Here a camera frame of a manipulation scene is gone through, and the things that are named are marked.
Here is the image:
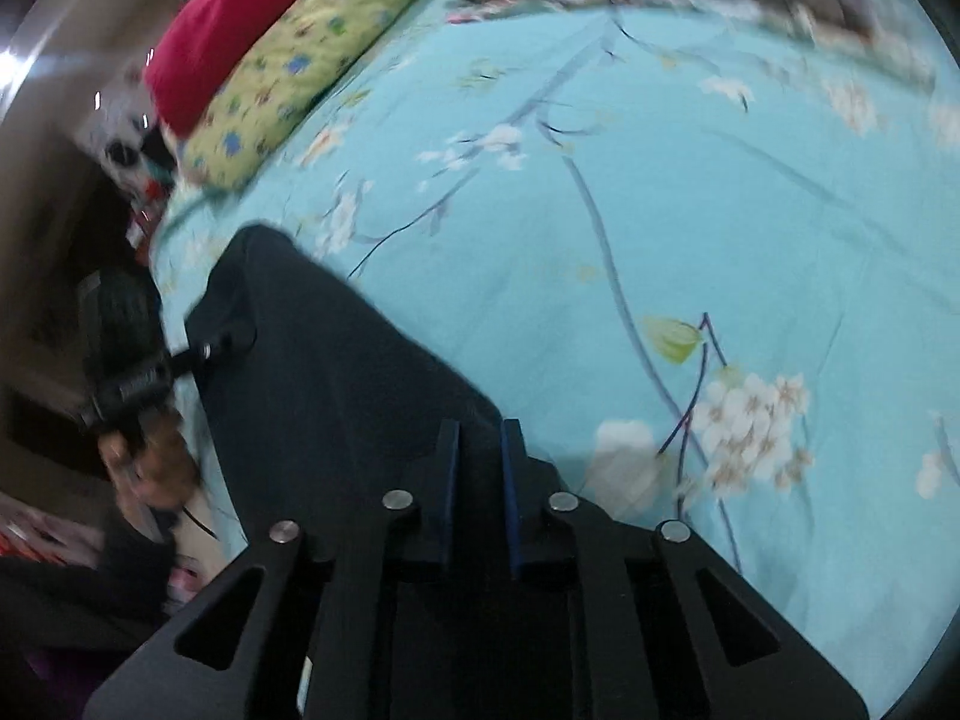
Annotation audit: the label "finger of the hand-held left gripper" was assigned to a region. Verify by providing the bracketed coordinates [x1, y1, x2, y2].
[169, 324, 257, 380]

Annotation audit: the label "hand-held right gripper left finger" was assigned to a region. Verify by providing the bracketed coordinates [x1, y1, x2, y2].
[81, 418, 462, 720]

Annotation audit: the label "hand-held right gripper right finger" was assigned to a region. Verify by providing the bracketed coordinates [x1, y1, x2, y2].
[501, 418, 871, 720]

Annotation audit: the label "black pants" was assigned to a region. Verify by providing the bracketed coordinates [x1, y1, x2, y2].
[184, 223, 563, 563]

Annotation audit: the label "person's left forearm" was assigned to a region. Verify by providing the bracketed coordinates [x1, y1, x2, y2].
[90, 502, 185, 623]

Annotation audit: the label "person's left hand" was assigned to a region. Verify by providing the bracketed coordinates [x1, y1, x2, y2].
[97, 412, 202, 526]

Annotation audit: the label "yellow patterned pillow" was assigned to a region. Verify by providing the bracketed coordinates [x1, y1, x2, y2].
[180, 0, 452, 192]

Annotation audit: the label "red pillow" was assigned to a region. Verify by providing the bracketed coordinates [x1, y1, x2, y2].
[142, 0, 370, 140]

